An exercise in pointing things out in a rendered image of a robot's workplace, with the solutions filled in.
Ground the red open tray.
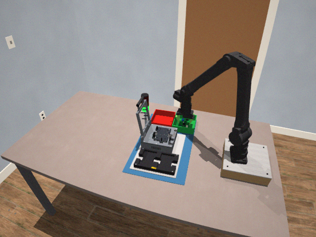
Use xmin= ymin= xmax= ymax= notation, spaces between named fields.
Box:
xmin=151 ymin=109 xmax=176 ymax=127

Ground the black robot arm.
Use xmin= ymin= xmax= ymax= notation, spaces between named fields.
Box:
xmin=173 ymin=51 xmax=255 ymax=164

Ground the green circuit board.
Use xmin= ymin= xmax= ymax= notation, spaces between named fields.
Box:
xmin=178 ymin=118 xmax=190 ymax=128

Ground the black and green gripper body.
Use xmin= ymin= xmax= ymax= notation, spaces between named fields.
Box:
xmin=176 ymin=106 xmax=194 ymax=119

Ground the green bin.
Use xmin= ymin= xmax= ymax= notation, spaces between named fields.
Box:
xmin=172 ymin=115 xmax=197 ymax=134

